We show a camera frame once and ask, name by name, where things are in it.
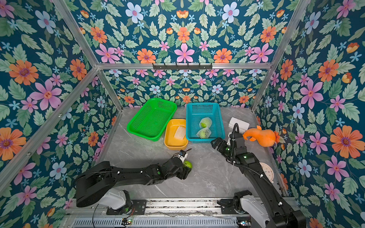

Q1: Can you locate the dark speckled custard apple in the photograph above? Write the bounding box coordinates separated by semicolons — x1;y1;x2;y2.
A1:
183;160;193;169

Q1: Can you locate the white foam net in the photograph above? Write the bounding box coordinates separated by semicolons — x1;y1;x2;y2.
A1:
196;127;212;139
174;126;186;140
199;117;213;129

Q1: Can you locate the light green custard apple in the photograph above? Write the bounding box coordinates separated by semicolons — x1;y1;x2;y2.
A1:
200;121;211;128

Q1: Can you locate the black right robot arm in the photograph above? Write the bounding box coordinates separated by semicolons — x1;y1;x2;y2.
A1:
211;138;307;228

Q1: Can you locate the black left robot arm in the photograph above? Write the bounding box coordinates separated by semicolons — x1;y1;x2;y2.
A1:
75;156;193;208

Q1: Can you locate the yellow plastic tub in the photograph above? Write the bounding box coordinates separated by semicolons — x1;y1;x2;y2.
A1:
164;119;189;150

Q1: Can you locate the white rectangular box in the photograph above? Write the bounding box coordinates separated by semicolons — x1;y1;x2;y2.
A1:
228;117;250;133

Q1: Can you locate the orange toy duck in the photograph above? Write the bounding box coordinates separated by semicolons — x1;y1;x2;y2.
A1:
242;126;280;147

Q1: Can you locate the round beige clock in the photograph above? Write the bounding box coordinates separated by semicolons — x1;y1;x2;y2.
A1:
260;162;274;183

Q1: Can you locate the green plastic basket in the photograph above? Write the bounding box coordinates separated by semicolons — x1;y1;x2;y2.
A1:
126;98;177;142

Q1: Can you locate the teal plastic basket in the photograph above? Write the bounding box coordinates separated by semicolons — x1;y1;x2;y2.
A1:
186;103;225;143

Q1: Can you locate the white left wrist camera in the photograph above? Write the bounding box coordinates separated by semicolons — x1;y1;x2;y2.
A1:
177;150;188;163

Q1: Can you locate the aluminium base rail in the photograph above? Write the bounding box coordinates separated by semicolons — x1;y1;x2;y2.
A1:
64;198;307;228

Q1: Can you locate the black wall hook rack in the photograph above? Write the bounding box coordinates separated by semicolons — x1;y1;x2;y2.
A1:
152;63;213;70

